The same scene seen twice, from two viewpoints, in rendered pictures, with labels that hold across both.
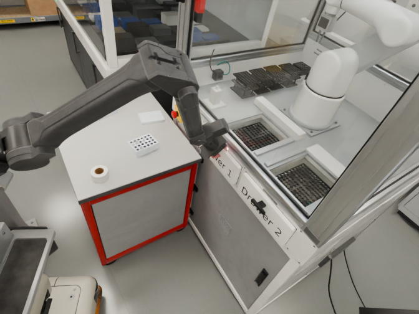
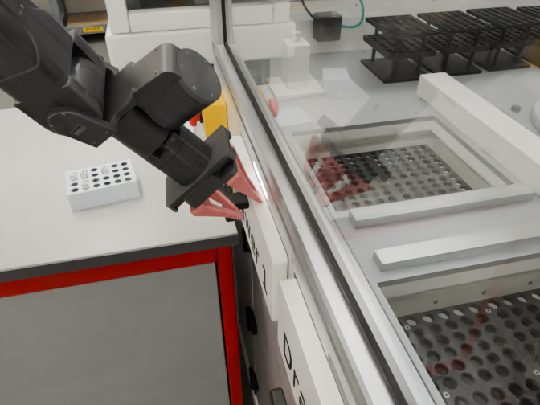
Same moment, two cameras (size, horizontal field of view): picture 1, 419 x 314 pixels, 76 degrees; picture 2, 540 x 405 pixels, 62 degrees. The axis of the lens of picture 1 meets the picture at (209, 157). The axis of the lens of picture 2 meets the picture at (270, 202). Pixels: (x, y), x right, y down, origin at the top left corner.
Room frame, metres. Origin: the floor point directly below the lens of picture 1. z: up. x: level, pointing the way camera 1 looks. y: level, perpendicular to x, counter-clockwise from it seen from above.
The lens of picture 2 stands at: (0.44, -0.28, 1.28)
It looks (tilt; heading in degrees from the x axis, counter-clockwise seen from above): 37 degrees down; 28
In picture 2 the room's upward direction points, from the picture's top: straight up
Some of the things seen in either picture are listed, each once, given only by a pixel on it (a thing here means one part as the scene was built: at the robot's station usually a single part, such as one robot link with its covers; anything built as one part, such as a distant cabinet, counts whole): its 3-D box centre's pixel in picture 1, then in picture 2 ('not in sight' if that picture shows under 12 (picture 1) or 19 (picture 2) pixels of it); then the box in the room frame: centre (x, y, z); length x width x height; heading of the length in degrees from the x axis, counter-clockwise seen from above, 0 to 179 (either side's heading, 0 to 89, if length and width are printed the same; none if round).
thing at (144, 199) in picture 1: (127, 181); (116, 281); (0.98, 0.46, 0.38); 0.62 x 0.58 x 0.76; 41
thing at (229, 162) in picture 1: (218, 154); (254, 216); (0.87, -0.04, 0.87); 0.29 x 0.02 x 0.11; 41
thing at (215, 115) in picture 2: (180, 113); (212, 114); (1.11, 0.19, 0.88); 0.07 x 0.05 x 0.07; 41
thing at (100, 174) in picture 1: (100, 174); not in sight; (0.69, 0.44, 0.78); 0.07 x 0.07 x 0.04
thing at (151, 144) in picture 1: (143, 144); (102, 184); (0.92, 0.33, 0.78); 0.12 x 0.08 x 0.04; 140
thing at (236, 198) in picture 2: not in sight; (235, 201); (0.85, -0.02, 0.91); 0.07 x 0.04 x 0.01; 41
